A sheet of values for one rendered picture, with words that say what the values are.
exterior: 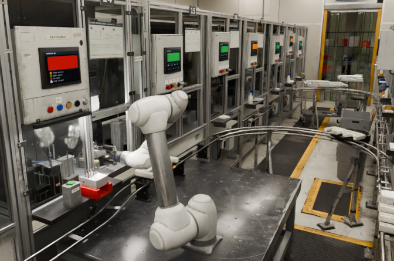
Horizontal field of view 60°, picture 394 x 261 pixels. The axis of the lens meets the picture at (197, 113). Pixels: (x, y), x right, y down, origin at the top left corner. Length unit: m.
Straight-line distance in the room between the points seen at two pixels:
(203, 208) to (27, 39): 1.18
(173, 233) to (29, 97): 0.95
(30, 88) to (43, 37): 0.26
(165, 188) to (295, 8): 8.83
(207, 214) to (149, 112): 0.61
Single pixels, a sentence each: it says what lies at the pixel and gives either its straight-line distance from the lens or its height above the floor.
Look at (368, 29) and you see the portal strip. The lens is 9.96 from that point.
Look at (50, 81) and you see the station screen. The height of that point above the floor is 1.57.
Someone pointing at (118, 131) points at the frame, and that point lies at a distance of 2.58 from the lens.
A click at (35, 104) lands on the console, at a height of 1.46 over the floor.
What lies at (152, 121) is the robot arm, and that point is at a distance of 1.63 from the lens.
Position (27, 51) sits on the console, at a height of 1.72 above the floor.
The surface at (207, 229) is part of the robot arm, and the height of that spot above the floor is 0.81.
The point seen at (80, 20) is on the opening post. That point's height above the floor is 1.87.
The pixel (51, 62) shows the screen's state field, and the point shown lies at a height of 1.66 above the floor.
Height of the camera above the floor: 1.79
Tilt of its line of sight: 13 degrees down
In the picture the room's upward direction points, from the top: straight up
